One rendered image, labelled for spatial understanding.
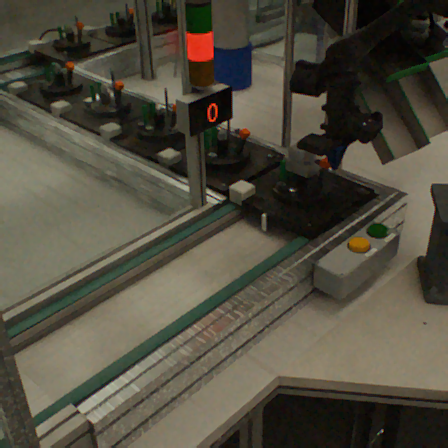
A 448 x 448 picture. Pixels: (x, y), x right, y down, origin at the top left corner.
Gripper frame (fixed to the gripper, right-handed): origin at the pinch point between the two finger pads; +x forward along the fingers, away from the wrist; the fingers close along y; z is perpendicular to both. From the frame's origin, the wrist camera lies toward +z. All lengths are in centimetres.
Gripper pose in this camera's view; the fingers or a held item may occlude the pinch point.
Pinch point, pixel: (335, 155)
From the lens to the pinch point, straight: 135.1
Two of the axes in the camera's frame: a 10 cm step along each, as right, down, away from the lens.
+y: 7.0, -4.1, 5.8
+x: 0.3, 8.3, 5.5
